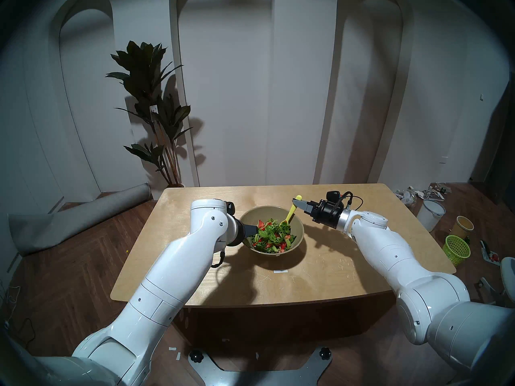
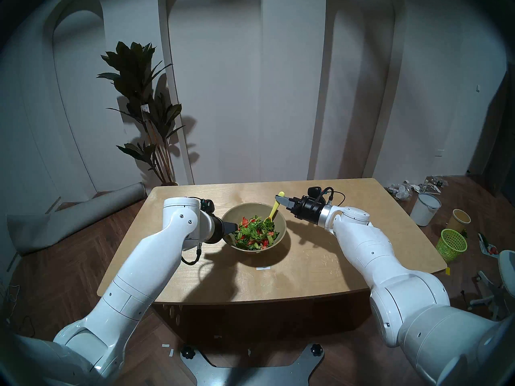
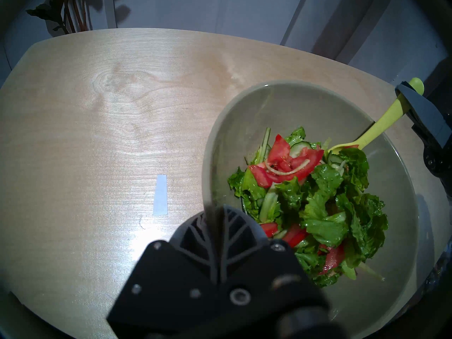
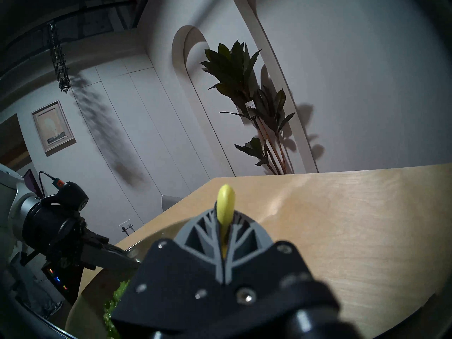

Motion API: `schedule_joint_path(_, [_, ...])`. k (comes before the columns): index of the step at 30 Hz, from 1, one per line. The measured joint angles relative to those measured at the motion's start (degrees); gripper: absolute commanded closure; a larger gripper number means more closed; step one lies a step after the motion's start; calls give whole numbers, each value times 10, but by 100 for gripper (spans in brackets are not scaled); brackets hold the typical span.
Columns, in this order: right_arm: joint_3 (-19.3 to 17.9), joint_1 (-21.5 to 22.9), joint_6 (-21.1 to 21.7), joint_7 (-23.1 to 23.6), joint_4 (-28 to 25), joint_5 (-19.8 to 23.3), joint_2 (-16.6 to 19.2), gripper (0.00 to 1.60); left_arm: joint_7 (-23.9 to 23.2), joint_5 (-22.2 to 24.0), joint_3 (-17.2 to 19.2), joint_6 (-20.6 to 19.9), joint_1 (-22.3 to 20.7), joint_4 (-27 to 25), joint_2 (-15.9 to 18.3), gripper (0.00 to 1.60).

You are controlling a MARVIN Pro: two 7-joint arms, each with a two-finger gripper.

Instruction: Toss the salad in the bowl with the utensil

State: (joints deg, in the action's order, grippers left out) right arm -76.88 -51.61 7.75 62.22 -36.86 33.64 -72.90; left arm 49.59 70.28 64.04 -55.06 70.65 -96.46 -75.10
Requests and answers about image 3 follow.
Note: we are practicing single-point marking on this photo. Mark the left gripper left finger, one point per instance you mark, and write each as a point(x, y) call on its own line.
point(169, 281)

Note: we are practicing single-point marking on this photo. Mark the yellow-green plastic spoon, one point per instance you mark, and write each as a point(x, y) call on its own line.
point(378, 128)

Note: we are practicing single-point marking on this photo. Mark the mixed green salad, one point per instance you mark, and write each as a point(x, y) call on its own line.
point(325, 214)

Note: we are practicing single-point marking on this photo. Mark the tall dark-leaved potted plant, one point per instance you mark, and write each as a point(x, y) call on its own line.
point(67, 10)

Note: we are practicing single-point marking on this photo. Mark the white tape strip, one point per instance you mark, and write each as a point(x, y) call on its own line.
point(160, 195)

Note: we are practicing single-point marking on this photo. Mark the beige salad bowl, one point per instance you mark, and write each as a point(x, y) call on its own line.
point(300, 105)

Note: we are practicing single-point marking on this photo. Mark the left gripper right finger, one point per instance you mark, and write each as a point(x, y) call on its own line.
point(261, 271)

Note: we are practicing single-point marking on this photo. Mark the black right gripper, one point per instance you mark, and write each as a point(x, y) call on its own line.
point(441, 165)

